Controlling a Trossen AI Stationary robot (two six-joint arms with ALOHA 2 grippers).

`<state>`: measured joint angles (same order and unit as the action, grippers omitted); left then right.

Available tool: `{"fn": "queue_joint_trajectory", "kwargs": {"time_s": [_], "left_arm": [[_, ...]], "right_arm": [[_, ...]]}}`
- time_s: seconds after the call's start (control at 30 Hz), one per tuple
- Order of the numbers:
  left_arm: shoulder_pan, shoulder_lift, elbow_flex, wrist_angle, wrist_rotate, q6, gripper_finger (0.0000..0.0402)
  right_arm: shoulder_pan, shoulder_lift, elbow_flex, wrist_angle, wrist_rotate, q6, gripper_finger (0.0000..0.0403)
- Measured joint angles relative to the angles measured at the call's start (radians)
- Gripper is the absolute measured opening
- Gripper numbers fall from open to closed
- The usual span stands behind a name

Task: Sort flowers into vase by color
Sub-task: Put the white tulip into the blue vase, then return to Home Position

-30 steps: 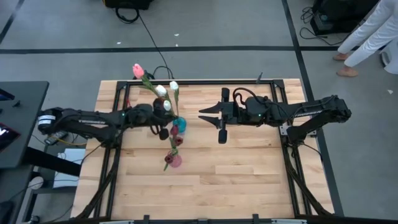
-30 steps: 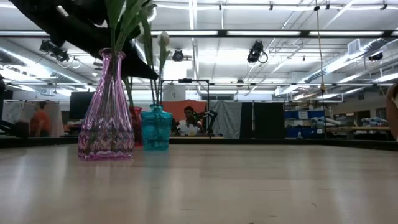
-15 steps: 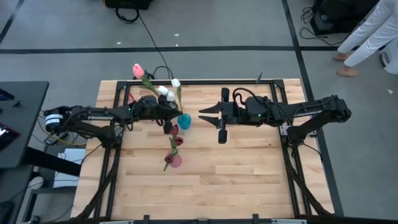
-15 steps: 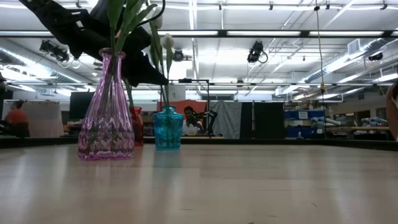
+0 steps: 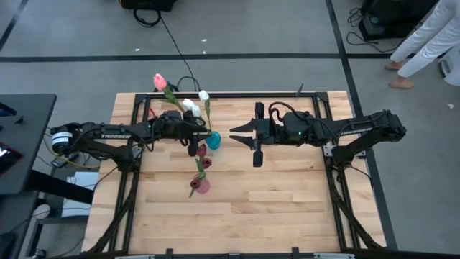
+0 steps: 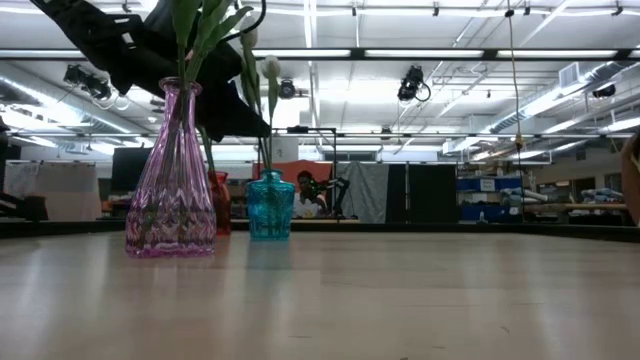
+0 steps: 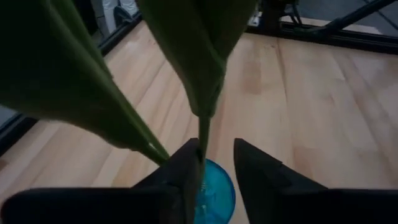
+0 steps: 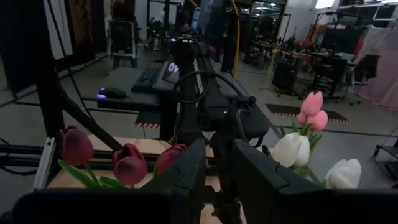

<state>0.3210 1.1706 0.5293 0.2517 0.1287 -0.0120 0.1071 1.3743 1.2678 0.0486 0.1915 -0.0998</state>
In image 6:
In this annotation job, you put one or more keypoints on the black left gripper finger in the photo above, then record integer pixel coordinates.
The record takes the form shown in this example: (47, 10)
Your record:
(230, 115)
(220, 67)

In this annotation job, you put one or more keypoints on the white tulip flower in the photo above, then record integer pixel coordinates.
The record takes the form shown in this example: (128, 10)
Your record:
(248, 37)
(271, 67)

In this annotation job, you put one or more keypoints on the black background robot arm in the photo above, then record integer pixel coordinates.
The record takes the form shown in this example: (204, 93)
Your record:
(342, 192)

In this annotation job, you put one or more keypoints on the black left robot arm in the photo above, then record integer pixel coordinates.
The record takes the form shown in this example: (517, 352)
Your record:
(75, 15)

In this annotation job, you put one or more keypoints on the light blue robot arm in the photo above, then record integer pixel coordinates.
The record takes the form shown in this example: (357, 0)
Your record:
(520, 194)
(602, 194)

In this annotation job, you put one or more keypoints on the red glass vase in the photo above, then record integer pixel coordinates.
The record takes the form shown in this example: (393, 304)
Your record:
(222, 205)

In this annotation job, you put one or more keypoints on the blue glass vase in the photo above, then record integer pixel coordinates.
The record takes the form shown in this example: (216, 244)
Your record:
(270, 210)

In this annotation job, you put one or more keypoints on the purple glass vase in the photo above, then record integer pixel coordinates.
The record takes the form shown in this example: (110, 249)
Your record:
(170, 210)

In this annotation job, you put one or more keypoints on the orange partition panel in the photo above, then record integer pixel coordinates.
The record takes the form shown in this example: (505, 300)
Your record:
(290, 167)

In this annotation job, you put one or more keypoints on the long ceiling light bar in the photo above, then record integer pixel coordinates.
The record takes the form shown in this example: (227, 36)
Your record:
(300, 52)
(425, 53)
(557, 53)

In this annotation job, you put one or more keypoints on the person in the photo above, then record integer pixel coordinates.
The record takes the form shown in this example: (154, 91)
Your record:
(305, 180)

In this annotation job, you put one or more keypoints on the black monitor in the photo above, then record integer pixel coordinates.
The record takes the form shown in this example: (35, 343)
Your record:
(130, 170)

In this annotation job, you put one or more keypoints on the white cloth board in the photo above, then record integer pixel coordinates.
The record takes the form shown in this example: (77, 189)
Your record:
(60, 190)

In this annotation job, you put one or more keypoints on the grey curtain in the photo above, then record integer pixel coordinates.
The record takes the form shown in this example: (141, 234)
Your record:
(367, 195)

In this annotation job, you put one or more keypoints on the black partition panel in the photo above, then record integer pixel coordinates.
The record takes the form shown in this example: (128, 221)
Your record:
(425, 195)

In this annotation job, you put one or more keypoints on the blue storage bin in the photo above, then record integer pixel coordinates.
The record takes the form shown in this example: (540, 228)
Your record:
(492, 214)
(470, 184)

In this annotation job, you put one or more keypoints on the white ceiling air vent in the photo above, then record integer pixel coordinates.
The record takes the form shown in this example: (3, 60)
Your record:
(570, 75)

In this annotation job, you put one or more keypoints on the wooden top workbench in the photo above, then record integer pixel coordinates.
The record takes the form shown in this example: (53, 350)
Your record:
(575, 206)

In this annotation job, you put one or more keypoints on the black overhead camera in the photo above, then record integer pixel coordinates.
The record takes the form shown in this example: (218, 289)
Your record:
(287, 89)
(87, 80)
(412, 82)

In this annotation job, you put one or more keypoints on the thin black stand frame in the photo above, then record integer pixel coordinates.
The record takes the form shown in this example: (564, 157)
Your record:
(297, 129)

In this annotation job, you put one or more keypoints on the black aluminium table frame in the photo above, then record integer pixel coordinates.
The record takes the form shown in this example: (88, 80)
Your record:
(450, 230)

